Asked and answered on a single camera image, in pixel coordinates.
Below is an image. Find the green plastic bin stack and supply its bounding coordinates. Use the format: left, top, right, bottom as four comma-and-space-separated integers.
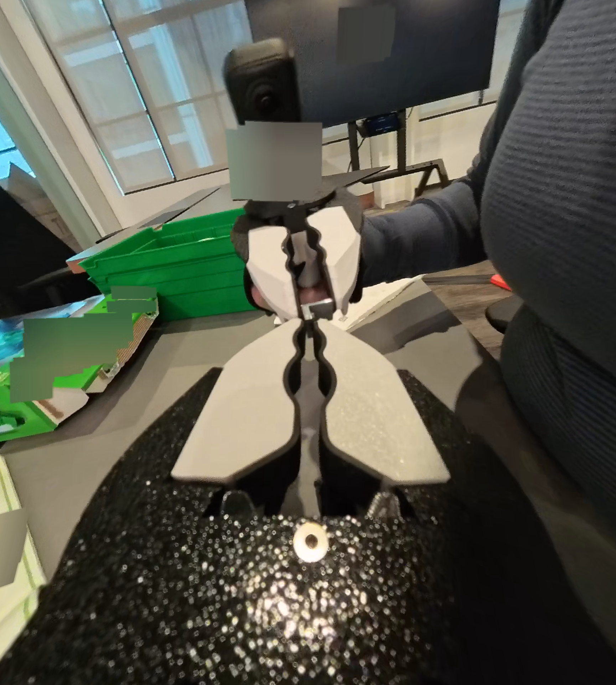
79, 208, 283, 323

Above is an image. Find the grey desk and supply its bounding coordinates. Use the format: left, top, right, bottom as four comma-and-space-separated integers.
0, 275, 616, 685

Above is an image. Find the person's dark clothed torso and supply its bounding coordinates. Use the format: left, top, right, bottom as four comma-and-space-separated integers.
454, 0, 616, 538

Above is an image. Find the black monitor stand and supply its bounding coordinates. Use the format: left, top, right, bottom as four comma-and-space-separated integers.
346, 107, 451, 200

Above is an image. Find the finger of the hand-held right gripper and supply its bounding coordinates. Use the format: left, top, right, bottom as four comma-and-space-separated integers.
246, 225, 303, 323
308, 205, 363, 316

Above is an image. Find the person's right forearm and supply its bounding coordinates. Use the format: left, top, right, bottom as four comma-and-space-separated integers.
361, 179, 492, 288

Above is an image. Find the small light grey brick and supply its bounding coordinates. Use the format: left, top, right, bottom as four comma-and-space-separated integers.
301, 298, 337, 322

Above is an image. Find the large window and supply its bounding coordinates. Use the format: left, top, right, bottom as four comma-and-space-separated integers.
0, 0, 529, 197

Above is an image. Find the black monitor screen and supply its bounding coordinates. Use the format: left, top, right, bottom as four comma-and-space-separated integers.
243, 0, 502, 130

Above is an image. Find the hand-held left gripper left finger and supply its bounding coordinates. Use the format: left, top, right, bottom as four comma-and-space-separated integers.
169, 321, 302, 484

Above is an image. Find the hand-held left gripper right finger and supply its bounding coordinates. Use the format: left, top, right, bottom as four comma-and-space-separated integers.
315, 321, 451, 487

